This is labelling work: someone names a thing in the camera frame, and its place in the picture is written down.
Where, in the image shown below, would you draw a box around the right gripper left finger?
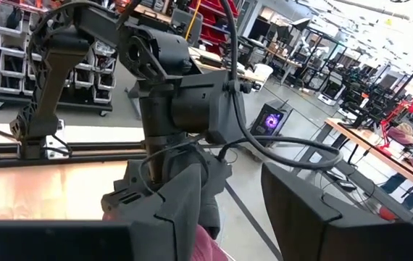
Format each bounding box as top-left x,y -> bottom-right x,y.
130,163 -> 203,261

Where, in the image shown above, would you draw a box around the person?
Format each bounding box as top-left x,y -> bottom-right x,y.
380,123 -> 413,211

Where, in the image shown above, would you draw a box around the wooden top desk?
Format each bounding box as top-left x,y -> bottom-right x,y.
324,117 -> 413,204

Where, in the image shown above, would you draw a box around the red storage bins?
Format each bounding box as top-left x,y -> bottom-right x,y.
188,0 -> 240,55

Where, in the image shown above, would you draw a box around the yellow extension cable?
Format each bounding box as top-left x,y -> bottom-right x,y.
184,0 -> 203,41

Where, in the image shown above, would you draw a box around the rack of white bins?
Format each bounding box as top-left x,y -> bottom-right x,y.
0,0 -> 115,117

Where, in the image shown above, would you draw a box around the maroon baseball cap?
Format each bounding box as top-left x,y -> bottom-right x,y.
191,223 -> 231,261

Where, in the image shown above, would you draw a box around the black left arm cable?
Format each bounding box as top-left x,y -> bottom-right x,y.
217,0 -> 344,171

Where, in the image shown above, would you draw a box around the black background robot station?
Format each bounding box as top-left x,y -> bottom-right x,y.
300,21 -> 413,128

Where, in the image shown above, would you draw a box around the black computer purple fan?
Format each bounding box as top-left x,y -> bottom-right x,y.
249,99 -> 295,146

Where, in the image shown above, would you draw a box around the white bucket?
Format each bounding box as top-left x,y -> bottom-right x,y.
252,63 -> 275,92

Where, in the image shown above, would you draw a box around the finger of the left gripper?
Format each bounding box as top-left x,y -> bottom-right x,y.
199,196 -> 222,239

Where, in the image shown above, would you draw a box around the black aluminium table frame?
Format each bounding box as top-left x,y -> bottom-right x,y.
0,141 -> 146,170

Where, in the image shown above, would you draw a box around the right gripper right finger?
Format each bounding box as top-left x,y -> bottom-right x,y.
262,162 -> 413,261

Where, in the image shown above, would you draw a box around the grey equipment case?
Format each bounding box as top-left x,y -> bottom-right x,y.
171,7 -> 204,45

